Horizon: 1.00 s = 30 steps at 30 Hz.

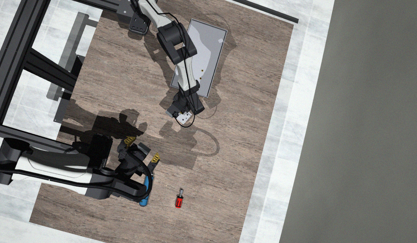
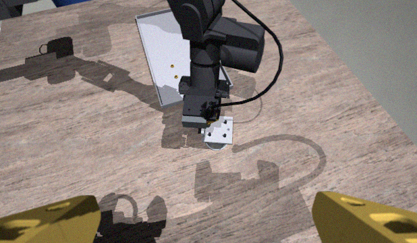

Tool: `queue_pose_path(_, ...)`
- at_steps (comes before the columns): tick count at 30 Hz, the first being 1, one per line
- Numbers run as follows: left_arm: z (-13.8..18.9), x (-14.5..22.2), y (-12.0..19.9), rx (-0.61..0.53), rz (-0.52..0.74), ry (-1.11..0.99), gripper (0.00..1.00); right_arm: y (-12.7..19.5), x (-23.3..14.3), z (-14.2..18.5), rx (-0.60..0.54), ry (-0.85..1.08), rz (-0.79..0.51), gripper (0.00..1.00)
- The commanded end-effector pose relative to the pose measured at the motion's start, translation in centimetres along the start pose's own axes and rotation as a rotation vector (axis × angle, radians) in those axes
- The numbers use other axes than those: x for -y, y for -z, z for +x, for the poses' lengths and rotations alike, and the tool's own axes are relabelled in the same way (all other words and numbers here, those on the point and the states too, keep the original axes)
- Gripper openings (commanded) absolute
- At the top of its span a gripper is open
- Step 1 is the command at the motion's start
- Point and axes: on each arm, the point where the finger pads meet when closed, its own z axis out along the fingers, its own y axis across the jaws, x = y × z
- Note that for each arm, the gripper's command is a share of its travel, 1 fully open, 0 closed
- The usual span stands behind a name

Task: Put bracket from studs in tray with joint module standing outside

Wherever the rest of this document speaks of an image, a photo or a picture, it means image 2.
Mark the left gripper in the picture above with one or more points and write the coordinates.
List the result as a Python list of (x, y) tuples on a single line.
[(204, 77)]

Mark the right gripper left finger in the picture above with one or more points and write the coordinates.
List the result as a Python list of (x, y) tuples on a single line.
[(73, 220)]

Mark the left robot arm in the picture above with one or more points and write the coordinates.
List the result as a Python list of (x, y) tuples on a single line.
[(213, 38)]

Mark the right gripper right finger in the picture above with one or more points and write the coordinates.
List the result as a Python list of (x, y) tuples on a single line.
[(340, 218)]

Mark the grey cylinder with black studs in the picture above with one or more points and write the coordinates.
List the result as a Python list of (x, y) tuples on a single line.
[(215, 146)]

